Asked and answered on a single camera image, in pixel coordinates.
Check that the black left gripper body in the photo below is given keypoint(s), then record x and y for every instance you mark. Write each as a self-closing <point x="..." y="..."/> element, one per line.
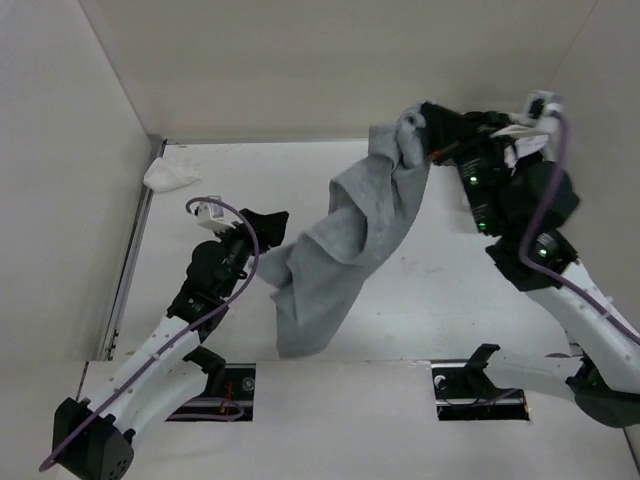
<point x="240" y="244"/>

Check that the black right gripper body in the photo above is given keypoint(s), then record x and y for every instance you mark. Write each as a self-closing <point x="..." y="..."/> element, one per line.
<point x="474" y="156"/>

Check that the grey tank top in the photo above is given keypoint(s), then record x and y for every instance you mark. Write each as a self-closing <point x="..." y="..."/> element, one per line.
<point x="372" y="206"/>

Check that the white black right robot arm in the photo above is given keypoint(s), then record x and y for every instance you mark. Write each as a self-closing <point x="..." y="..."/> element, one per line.
<point x="513" y="172"/>

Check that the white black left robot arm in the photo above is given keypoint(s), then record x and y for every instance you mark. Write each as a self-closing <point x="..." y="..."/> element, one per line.
<point x="95" y="437"/>

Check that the white tank top in basket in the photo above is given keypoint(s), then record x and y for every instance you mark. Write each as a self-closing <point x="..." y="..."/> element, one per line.
<point x="520" y="141"/>

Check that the white folded tank top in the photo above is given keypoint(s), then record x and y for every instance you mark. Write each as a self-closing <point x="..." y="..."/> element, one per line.
<point x="166" y="174"/>

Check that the white front cover board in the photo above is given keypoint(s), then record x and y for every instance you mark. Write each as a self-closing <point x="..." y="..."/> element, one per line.
<point x="377" y="420"/>

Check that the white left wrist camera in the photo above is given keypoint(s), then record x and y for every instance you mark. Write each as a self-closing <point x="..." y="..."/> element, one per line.
<point x="210" y="214"/>

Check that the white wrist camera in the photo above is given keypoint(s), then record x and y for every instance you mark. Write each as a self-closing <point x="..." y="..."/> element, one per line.
<point x="540" y="111"/>
<point x="210" y="214"/>

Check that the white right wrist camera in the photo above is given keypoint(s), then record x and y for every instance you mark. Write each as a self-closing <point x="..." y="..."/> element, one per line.
<point x="540" y="111"/>

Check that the aluminium table edge rail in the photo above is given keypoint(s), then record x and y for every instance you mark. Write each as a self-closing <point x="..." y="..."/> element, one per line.
<point x="111" y="324"/>

